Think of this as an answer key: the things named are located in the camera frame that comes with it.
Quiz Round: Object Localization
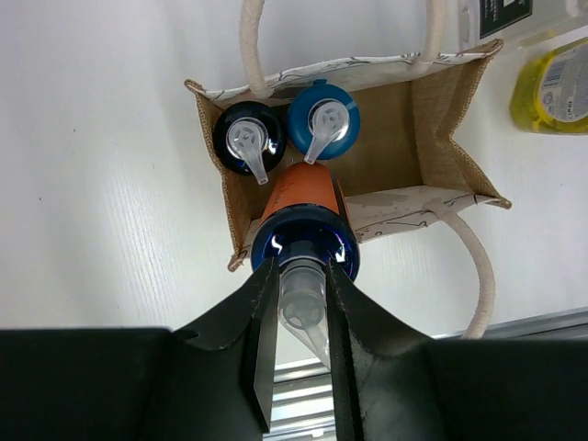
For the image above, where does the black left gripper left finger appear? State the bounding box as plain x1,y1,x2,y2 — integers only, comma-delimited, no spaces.
172,256,281,441

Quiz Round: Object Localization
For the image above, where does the clear square bottle grey cap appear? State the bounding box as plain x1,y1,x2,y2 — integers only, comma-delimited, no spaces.
458,0,587,51

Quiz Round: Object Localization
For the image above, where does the yellow dish soap bottle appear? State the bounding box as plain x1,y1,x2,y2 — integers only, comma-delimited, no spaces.
509,38,587,135

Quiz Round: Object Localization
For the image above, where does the light blue pump bottle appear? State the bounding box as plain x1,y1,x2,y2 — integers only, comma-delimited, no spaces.
287,79,361,164

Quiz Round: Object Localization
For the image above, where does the dark blue pump bottle orange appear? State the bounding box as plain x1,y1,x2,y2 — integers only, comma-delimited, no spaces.
250,162,360,368

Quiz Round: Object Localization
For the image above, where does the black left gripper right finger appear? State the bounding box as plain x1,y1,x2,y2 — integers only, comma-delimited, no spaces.
323,259,435,441

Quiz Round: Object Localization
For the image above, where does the jute canvas tote bag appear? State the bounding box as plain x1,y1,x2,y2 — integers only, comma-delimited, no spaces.
185,1,511,339

